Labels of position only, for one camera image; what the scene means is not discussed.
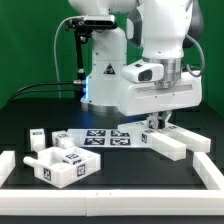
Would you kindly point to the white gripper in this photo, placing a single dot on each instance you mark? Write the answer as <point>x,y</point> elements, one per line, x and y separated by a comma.
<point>136,99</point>

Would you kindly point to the white chair back frame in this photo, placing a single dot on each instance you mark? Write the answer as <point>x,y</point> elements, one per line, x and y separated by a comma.
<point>171,141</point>

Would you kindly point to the white chair seat tray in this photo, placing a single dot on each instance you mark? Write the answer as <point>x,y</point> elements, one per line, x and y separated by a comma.
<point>49,167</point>

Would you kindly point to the white tagged cube nut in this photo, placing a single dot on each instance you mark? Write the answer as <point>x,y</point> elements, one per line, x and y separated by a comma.
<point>71,159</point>

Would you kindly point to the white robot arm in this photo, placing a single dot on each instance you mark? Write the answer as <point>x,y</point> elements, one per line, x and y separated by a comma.
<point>137,56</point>

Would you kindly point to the white fiducial tag sheet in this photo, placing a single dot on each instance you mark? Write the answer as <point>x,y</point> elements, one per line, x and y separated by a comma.
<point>106,138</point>

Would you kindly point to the white front fence bar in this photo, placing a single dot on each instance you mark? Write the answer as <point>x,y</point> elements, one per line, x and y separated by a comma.
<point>111,202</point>

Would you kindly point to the white left fence piece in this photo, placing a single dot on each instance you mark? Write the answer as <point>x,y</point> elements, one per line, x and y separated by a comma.
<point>7,164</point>

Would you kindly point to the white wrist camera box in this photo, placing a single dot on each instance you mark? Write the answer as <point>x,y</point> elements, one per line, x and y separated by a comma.
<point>141,71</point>

